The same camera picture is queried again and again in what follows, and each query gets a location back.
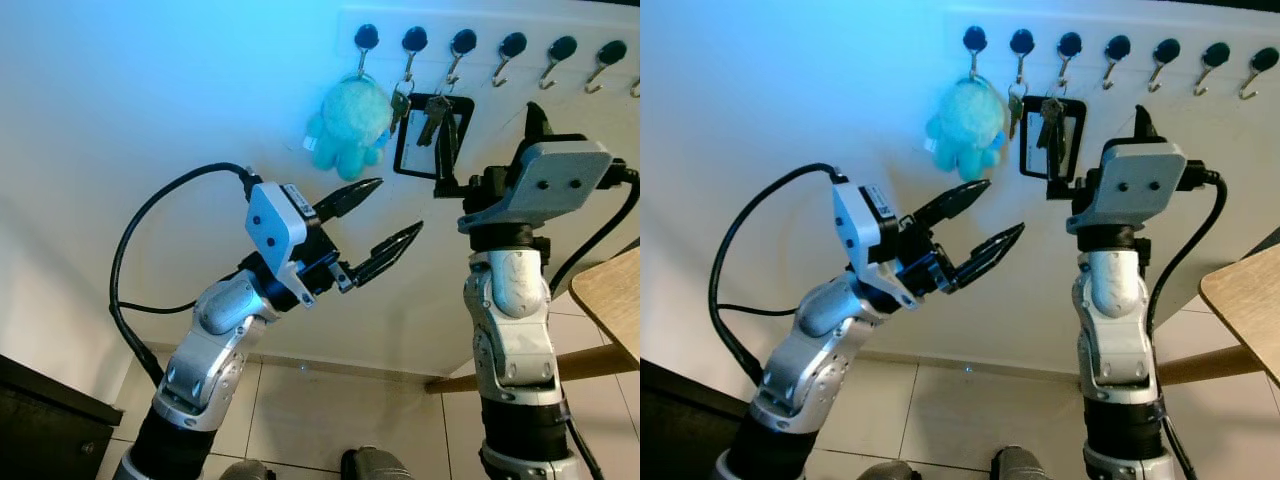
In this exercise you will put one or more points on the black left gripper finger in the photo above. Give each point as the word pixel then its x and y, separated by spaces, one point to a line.
pixel 350 197
pixel 990 254
pixel 950 200
pixel 390 252

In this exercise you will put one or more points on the black rectangular card holder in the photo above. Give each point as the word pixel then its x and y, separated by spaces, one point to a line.
pixel 1025 140
pixel 402 140

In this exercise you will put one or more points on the dark keys bunch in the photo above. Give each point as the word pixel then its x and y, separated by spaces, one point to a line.
pixel 432 118
pixel 1048 120

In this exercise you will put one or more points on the silver key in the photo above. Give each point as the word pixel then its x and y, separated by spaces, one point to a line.
pixel 1015 110
pixel 400 108

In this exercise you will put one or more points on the white hook rack board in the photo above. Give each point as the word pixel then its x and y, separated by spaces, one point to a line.
pixel 1045 20
pixel 440 20

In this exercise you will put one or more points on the light wooden table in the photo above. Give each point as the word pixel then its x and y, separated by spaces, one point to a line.
pixel 1245 300
pixel 610 295

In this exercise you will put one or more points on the robot left leg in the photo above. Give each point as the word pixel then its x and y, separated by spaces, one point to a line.
pixel 245 471
pixel 885 471

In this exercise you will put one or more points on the robot leg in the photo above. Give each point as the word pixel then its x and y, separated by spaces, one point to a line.
pixel 375 465
pixel 245 471
pixel 885 471
pixel 1025 465

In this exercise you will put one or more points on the robot right leg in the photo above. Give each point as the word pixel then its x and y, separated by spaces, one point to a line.
pixel 1025 465
pixel 375 465

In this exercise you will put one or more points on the black cabinet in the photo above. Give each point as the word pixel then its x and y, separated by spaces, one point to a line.
pixel 45 430

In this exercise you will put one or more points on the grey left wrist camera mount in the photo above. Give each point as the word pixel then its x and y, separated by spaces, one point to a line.
pixel 270 225
pixel 855 225

